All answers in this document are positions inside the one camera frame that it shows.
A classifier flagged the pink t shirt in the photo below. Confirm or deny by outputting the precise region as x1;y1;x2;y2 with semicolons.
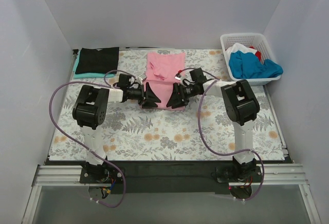
145;52;186;110

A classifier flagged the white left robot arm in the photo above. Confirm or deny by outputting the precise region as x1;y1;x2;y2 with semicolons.
72;74;161;183

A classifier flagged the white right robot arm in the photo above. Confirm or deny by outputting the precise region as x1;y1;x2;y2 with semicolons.
167;68;260;182

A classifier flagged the floral patterned table mat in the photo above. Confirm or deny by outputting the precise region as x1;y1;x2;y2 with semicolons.
49;49;288;161

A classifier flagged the folded teal t shirt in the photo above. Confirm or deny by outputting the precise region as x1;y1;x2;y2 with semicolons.
73;52;119;79

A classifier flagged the folded black t shirt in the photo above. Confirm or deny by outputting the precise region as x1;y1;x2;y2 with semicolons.
75;47;119;74

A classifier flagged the blue t shirt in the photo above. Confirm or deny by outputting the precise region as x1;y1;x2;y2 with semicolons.
229;51;283;79

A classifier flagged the white t shirt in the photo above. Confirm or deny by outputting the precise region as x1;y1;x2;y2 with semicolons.
226;43;257;59

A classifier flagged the red t shirt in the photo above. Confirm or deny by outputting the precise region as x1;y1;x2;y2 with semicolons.
255;51;262;62

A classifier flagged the white plastic basket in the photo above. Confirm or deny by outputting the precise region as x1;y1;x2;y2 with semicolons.
220;33;281;85

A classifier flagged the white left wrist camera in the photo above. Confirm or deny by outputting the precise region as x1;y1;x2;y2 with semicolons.
137;73;147;84

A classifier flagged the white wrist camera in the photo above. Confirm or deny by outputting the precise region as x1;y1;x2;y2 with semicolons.
137;73;147;84
174;70;183;81

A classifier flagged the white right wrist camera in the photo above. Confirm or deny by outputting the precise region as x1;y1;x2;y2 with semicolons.
174;70;183;81

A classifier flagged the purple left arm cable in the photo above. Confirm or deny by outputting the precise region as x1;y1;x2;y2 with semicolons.
49;69;139;208

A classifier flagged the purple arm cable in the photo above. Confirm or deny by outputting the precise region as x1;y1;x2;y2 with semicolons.
179;67;265;202
49;69;139;208

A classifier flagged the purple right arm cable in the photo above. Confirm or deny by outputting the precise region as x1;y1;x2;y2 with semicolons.
179;67;265;202

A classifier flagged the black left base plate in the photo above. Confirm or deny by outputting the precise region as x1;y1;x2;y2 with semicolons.
79;167;125;184

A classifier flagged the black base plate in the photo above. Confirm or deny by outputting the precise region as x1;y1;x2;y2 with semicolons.
79;167;125;184
214;164;262;183

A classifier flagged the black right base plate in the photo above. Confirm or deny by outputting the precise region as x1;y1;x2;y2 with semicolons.
214;164;262;183

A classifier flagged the aluminium front rail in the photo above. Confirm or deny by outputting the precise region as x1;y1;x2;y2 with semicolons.
32;162;308;186

